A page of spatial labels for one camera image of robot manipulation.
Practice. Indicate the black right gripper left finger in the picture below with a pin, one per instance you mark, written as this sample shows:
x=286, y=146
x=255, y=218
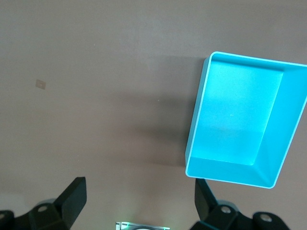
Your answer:
x=64, y=208

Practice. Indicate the brown square tape mark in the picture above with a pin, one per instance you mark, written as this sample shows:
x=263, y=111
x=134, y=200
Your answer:
x=40, y=84

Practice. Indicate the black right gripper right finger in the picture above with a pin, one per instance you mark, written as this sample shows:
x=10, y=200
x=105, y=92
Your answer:
x=216, y=215

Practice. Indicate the turquoise plastic bin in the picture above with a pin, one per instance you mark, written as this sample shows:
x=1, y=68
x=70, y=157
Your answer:
x=239, y=107

